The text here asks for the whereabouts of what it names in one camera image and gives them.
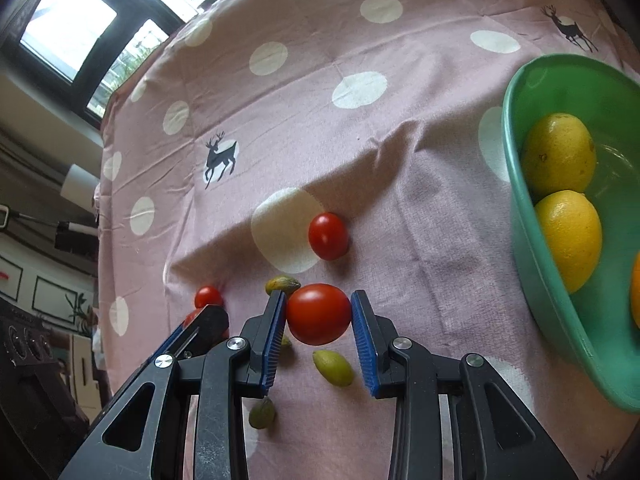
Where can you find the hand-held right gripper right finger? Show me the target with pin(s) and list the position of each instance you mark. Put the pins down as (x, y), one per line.
(362, 350)

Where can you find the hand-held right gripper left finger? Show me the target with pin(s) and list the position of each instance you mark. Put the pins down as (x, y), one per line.
(274, 350)

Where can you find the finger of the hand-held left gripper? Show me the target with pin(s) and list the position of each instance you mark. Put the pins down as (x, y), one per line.
(210, 322)

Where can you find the large red tomato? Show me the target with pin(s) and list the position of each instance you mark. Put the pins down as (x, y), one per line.
(318, 313)

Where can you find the green plastic bowl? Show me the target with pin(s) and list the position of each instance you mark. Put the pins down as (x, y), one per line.
(540, 285)

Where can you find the yellow lemon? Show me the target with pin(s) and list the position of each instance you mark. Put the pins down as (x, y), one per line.
(570, 240)

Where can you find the yellow-green lemon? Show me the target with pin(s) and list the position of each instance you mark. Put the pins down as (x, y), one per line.
(557, 152)

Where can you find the orange tangerine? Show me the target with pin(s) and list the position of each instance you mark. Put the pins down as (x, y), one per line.
(636, 290)

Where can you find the small green olive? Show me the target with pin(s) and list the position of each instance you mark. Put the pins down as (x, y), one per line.
(282, 285)
(332, 367)
(261, 412)

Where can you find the green potted plant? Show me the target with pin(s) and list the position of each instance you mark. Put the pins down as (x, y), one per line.
(82, 312)

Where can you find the black device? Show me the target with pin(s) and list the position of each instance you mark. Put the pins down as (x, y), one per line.
(75, 237)

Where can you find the white cup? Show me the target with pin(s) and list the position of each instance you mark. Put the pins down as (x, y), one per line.
(77, 185)

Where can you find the pink polka-dot tablecloth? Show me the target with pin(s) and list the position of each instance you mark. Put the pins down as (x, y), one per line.
(400, 160)

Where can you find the black framed window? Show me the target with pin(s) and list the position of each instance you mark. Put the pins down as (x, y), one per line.
(65, 30)

